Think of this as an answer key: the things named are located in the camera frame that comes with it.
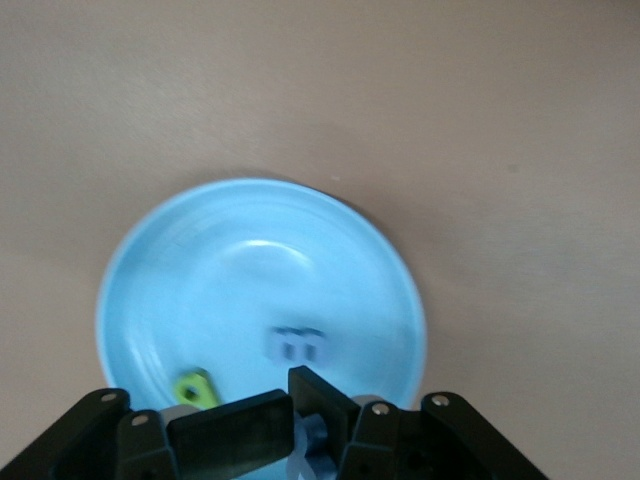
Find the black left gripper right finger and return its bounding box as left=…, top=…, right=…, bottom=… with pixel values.
left=288, top=364, right=546, bottom=480

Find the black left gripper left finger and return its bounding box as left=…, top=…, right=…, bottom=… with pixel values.
left=0, top=388, right=294, bottom=480

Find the blue round plate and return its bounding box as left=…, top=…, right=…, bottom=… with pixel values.
left=94, top=178, right=428, bottom=419

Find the blue foam letter t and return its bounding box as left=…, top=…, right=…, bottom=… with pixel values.
left=287, top=410, right=341, bottom=480

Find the blue foam letter m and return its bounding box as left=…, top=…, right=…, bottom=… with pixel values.
left=266, top=324, right=332, bottom=366

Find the green foam letter p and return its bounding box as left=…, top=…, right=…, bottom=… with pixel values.
left=172, top=367, right=222, bottom=409

